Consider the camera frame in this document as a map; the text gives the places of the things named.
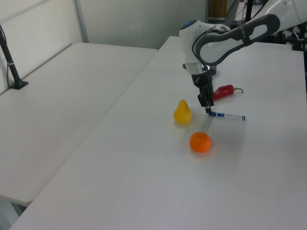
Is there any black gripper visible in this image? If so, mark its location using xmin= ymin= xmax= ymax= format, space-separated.
xmin=191 ymin=71 xmax=215 ymax=114

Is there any white blue marker pen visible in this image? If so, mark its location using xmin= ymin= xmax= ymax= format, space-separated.
xmin=208 ymin=111 xmax=246 ymax=122

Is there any red chili pepper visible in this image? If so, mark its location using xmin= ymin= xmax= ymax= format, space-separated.
xmin=212 ymin=84 xmax=244 ymax=101

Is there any yellow pear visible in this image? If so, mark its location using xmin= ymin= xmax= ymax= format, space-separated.
xmin=173 ymin=99 xmax=193 ymax=125

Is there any orange mandarin fruit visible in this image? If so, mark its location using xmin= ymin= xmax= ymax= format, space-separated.
xmin=189 ymin=131 xmax=212 ymax=153

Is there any yellow door panel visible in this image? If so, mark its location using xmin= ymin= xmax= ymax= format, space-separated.
xmin=208 ymin=0 xmax=227 ymax=18

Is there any black background stand pole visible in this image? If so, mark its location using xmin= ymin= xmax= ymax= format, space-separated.
xmin=245 ymin=0 xmax=254 ymax=23

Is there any black background equipment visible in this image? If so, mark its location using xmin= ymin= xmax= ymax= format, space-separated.
xmin=278 ymin=23 xmax=307 ymax=51

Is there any white adjoining table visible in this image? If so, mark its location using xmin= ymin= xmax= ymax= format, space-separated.
xmin=0 ymin=42 xmax=159 ymax=207

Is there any black pole with base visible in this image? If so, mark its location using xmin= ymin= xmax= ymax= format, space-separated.
xmin=0 ymin=23 xmax=29 ymax=91

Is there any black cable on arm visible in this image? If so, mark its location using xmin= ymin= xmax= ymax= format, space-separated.
xmin=191 ymin=24 xmax=243 ymax=66

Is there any grey partition corner post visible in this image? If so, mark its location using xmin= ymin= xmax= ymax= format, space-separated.
xmin=73 ymin=0 xmax=90 ymax=44

